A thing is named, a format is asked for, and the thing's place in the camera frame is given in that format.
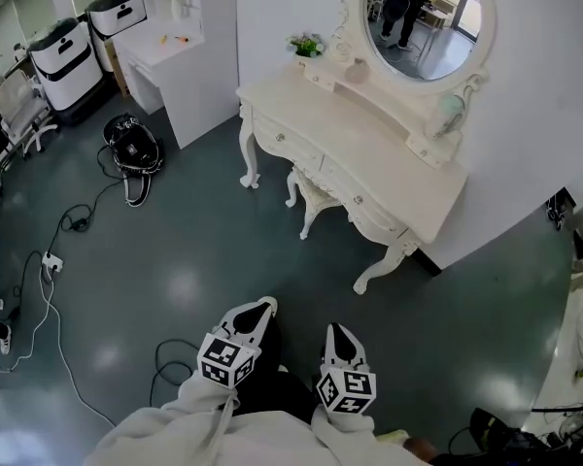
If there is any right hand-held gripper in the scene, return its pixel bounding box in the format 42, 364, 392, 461
316, 322, 378, 416

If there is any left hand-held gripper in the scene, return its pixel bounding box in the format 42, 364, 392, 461
196, 300, 276, 390

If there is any wide cream dressing table drawer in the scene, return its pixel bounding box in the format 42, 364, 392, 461
253, 113, 325, 172
348, 182, 410, 243

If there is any narrow cream dressing table drawer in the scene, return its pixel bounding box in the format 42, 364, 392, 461
320, 154, 359, 198

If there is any small cream dressing table drawer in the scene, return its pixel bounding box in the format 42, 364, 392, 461
406, 136, 454, 170
302, 68, 337, 91

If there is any person's right forearm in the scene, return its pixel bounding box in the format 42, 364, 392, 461
310, 404, 376, 449

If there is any person's left forearm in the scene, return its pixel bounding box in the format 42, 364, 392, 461
162, 369, 242, 424

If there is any cream dressing table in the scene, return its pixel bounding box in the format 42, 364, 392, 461
235, 59, 469, 295

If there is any person's black trouser leg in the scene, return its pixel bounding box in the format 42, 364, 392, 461
235, 308, 318, 426

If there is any person's white hoodie torso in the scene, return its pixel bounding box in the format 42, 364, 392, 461
81, 395, 422, 466

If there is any cream carved stool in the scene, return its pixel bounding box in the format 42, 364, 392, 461
285, 164, 344, 241

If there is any black bag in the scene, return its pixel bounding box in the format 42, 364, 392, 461
467, 407, 567, 466

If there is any black backpack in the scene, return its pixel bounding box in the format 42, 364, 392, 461
101, 113, 166, 209

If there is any white power strip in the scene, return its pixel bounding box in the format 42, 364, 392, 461
40, 250, 65, 274

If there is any black floor fan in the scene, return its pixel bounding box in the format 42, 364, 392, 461
557, 408, 583, 458

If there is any white desk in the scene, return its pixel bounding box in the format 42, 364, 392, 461
111, 17, 240, 150

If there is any small pale green fan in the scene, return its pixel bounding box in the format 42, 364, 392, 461
436, 92, 468, 128

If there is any pink round glass bottle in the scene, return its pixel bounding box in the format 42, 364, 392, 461
344, 57, 373, 84

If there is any small potted flower plant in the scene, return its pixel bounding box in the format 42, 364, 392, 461
286, 31, 326, 60

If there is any brown cardboard box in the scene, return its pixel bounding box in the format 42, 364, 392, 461
103, 39, 131, 99

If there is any white mesh office chair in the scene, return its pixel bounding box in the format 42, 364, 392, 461
0, 69, 60, 160

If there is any white and black machine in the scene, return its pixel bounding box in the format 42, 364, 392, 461
26, 17, 106, 114
84, 0, 150, 73

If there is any oval white framed mirror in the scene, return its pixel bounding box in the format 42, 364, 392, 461
329, 0, 497, 97

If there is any looped black cable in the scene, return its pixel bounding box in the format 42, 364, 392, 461
149, 339, 201, 408

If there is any black floor cable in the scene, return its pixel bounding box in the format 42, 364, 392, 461
9, 144, 127, 319

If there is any white floor cable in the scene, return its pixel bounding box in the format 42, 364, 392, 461
9, 264, 117, 429

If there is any black device with cables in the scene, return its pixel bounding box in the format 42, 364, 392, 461
545, 187, 577, 232

